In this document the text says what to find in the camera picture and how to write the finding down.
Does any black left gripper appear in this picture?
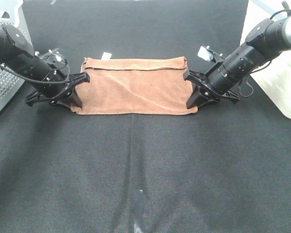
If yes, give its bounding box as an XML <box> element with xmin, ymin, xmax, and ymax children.
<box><xmin>26</xmin><ymin>72</ymin><xmax>90</xmax><ymax>108</ymax></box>

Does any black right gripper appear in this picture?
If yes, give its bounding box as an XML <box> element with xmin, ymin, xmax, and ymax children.
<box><xmin>183</xmin><ymin>70</ymin><xmax>240</xmax><ymax>109</ymax></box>

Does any brown terry towel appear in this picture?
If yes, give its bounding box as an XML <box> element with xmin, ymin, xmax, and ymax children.
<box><xmin>70</xmin><ymin>56</ymin><xmax>198</xmax><ymax>115</ymax></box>

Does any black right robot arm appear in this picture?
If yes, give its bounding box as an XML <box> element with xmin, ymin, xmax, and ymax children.
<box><xmin>183</xmin><ymin>10</ymin><xmax>291</xmax><ymax>109</ymax></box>

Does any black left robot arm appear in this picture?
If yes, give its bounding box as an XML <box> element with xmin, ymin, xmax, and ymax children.
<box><xmin>0</xmin><ymin>24</ymin><xmax>90</xmax><ymax>108</ymax></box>

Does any white towel care label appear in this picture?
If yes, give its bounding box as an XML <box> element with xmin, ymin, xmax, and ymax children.
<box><xmin>101</xmin><ymin>52</ymin><xmax>112</xmax><ymax>60</ymax></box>

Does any grey perforated plastic basket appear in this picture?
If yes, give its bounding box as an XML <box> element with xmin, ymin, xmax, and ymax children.
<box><xmin>0</xmin><ymin>0</ymin><xmax>32</xmax><ymax>112</ymax></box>

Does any white woven-pattern storage bin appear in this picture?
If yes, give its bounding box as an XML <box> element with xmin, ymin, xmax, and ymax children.
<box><xmin>240</xmin><ymin>0</ymin><xmax>291</xmax><ymax>119</ymax></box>

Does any grey tape strip front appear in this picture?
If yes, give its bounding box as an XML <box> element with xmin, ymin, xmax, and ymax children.
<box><xmin>133</xmin><ymin>189</ymin><xmax>145</xmax><ymax>233</ymax></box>

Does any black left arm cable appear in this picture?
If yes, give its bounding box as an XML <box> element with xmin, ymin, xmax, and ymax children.
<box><xmin>0</xmin><ymin>54</ymin><xmax>71</xmax><ymax>84</ymax></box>

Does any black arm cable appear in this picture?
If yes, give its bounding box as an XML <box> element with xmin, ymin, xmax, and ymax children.
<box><xmin>0</xmin><ymin>54</ymin><xmax>71</xmax><ymax>84</ymax></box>
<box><xmin>237</xmin><ymin>2</ymin><xmax>291</xmax><ymax>98</ymax></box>

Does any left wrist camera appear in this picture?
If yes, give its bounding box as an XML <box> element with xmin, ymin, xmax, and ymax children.
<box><xmin>39</xmin><ymin>48</ymin><xmax>68</xmax><ymax>70</ymax></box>

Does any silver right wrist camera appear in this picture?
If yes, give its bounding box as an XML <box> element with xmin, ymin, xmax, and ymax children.
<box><xmin>197</xmin><ymin>46</ymin><xmax>225</xmax><ymax>63</ymax></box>

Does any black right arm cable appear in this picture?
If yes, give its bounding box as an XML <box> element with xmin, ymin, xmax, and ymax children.
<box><xmin>237</xmin><ymin>2</ymin><xmax>291</xmax><ymax>98</ymax></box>

